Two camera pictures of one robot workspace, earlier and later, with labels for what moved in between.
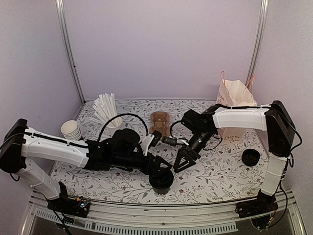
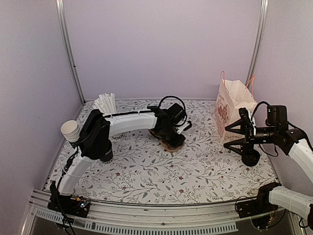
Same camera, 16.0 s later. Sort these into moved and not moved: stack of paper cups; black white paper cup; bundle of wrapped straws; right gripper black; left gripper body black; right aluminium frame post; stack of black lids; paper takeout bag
Moved: black white paper cup; left gripper body black; right gripper black
Not moved: right aluminium frame post; stack of paper cups; stack of black lids; paper takeout bag; bundle of wrapped straws
